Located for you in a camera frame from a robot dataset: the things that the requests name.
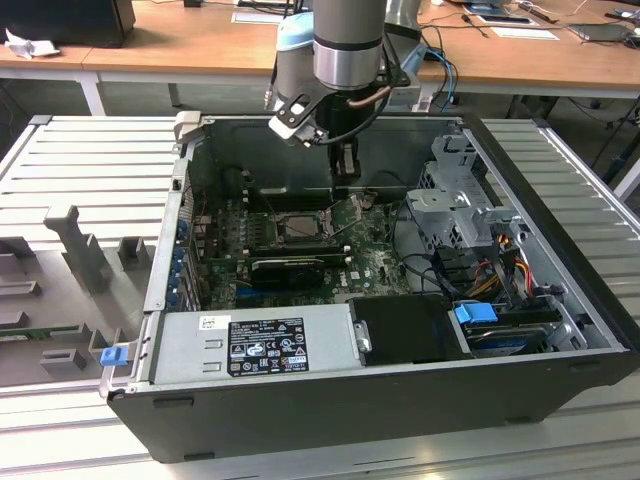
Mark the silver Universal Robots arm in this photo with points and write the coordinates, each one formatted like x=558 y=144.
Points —
x=345 y=30

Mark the black RAM slot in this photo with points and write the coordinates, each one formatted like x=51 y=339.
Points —
x=300 y=250
x=295 y=200

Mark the CPU socket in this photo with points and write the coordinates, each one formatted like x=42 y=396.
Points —
x=278 y=231

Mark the silver metal drive cage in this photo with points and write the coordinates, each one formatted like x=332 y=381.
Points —
x=440 y=200

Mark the white paper sheet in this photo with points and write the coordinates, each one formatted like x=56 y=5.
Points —
x=525 y=33
x=255 y=17

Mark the green motherboard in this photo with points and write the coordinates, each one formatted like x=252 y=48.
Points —
x=370 y=280

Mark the black graphics card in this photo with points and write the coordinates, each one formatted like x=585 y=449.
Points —
x=285 y=275

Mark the wooden desk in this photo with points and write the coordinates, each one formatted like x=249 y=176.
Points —
x=40 y=62
x=200 y=45

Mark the blue disk carrier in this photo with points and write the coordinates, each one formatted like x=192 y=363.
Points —
x=472 y=315

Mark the black power supply label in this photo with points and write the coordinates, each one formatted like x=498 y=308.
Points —
x=267 y=347

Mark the hard disk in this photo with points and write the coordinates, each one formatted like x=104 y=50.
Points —
x=505 y=340

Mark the dark notebook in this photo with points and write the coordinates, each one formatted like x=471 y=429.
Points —
x=600 y=32

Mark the grey power supply unit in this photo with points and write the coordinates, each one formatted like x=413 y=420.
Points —
x=180 y=350

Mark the black computer tower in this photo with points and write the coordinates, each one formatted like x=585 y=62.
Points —
x=65 y=20

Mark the black open PC case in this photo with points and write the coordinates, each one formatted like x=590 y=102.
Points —
x=350 y=420

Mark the grey parts rack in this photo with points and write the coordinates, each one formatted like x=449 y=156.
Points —
x=75 y=280

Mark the crumpled white paper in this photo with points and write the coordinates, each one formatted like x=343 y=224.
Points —
x=30 y=45

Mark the blue plastic case latch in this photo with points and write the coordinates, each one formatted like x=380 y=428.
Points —
x=112 y=357

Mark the green RAM stick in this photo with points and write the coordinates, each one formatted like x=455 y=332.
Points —
x=40 y=331

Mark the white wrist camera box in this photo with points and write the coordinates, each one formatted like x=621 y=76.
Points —
x=290 y=125

